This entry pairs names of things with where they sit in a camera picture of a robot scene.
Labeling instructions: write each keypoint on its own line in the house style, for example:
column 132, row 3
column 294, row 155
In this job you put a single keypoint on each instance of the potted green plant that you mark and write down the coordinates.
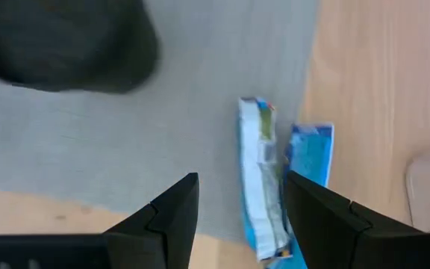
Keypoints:
column 62, row 41

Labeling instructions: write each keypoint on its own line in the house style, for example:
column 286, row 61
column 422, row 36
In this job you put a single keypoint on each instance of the clear plastic bin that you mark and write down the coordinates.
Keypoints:
column 429, row 194

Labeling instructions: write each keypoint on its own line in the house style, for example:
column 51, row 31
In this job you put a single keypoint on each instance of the grey table mat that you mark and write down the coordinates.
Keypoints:
column 125, row 130

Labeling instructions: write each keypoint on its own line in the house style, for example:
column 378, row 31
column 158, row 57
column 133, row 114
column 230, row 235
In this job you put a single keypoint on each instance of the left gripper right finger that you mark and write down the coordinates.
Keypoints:
column 330, row 231

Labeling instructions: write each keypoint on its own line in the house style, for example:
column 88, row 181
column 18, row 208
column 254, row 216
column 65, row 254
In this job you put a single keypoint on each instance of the blue white granola bar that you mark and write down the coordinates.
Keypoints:
column 254, row 168

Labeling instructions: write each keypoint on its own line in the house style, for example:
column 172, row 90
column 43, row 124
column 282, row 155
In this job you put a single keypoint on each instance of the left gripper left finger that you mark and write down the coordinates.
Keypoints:
column 170, row 231

